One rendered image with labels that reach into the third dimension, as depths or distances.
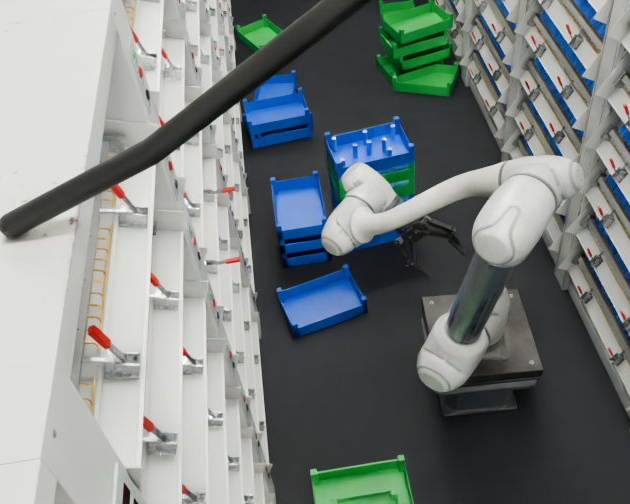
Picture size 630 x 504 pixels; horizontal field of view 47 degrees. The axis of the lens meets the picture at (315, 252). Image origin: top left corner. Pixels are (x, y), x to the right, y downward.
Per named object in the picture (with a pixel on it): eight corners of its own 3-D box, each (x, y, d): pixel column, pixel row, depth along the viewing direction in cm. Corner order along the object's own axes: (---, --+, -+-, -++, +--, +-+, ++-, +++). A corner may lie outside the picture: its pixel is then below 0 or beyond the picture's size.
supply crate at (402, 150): (398, 131, 289) (398, 115, 284) (414, 162, 276) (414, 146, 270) (325, 148, 287) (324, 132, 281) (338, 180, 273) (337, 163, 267)
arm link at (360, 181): (383, 197, 222) (363, 227, 216) (347, 163, 219) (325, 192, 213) (403, 187, 213) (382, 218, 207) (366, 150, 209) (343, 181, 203)
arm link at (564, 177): (512, 145, 179) (487, 177, 172) (582, 138, 165) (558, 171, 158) (530, 189, 184) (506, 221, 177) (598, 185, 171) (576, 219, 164)
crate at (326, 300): (348, 276, 293) (346, 263, 287) (368, 312, 279) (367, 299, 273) (278, 301, 288) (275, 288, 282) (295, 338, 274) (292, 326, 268)
